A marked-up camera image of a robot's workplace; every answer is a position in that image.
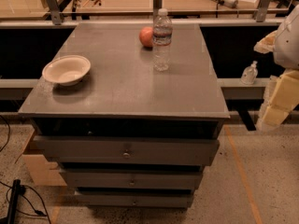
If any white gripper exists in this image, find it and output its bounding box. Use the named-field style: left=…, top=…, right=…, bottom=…
left=253, top=5, right=299, bottom=132

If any clear plastic water bottle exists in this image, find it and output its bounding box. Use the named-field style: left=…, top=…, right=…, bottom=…
left=152, top=8, right=173, bottom=71

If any clear sanitizer pump bottle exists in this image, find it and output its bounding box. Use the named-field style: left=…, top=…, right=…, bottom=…
left=241, top=61, right=258, bottom=85

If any red apple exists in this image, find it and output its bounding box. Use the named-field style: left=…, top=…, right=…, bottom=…
left=139, top=27, right=153, bottom=48

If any middle grey drawer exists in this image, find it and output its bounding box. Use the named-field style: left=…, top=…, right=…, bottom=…
left=60, top=169, right=203, bottom=189

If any grey drawer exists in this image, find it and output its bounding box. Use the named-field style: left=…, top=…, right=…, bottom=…
left=75, top=191, right=193, bottom=208
left=60, top=169, right=203, bottom=189
left=33, top=135, right=219, bottom=166

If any top grey drawer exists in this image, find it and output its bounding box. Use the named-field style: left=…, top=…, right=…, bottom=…
left=33, top=135, right=219, bottom=166

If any grey drawer cabinet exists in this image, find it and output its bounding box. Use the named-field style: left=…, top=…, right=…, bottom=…
left=20, top=23, right=229, bottom=196

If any white paper bowl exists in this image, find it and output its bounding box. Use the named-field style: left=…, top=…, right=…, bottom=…
left=42, top=55, right=91, bottom=86

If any bottom grey drawer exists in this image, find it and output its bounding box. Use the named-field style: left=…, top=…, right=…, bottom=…
left=75, top=191, right=193, bottom=208

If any cardboard box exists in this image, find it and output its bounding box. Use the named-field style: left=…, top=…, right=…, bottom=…
left=14, top=128, right=67, bottom=187

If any black stand leg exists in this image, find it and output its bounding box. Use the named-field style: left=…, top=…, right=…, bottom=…
left=0, top=179, right=21, bottom=224

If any grey metal rail frame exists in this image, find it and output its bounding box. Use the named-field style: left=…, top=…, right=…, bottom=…
left=0, top=0, right=299, bottom=101

